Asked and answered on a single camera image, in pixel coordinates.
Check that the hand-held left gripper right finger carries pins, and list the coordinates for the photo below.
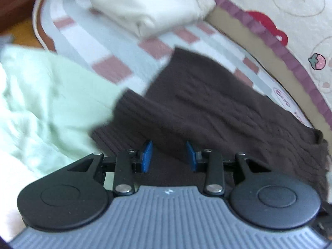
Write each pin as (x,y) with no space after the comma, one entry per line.
(191,158)

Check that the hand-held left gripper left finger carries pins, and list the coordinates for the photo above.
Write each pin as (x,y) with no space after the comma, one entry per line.
(146,158)

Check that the dark brown knit sweater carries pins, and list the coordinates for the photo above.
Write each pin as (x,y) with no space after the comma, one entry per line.
(207,103)

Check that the mint green garment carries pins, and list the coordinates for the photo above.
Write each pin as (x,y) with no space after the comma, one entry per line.
(51,101)

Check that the checked pink grey bed mat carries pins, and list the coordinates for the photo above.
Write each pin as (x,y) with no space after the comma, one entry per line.
(109,49)

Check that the white cloth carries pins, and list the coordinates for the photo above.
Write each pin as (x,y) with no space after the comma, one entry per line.
(10,186)

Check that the folded cream white garment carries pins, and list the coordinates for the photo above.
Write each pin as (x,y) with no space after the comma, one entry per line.
(145,7)

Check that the cartoon printed quilt purple frill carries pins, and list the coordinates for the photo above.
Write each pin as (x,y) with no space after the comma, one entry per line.
(293,13)

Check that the dark wooden furniture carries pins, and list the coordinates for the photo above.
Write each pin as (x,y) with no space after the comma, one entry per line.
(18,0)

